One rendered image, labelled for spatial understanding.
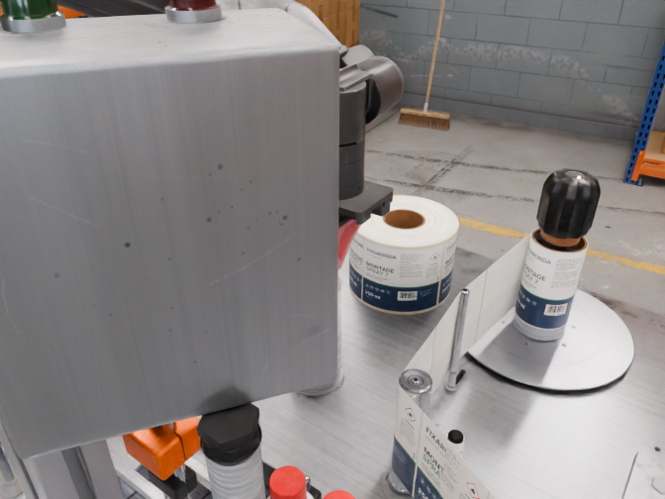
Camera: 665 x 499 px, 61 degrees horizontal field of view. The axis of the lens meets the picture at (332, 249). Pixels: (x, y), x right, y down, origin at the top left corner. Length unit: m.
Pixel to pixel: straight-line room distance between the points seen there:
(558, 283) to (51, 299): 0.81
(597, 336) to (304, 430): 0.53
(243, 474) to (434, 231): 0.75
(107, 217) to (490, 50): 4.69
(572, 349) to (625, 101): 3.87
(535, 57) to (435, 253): 3.89
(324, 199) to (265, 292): 0.06
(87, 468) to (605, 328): 0.88
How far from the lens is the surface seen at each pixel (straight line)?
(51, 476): 0.41
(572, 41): 4.75
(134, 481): 0.73
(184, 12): 0.29
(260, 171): 0.25
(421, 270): 1.00
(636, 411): 0.98
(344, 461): 0.81
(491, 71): 4.91
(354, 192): 0.55
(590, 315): 1.12
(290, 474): 0.55
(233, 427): 0.32
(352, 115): 0.52
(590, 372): 1.00
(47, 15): 0.29
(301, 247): 0.27
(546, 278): 0.96
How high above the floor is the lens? 1.52
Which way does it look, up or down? 32 degrees down
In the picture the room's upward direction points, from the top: straight up
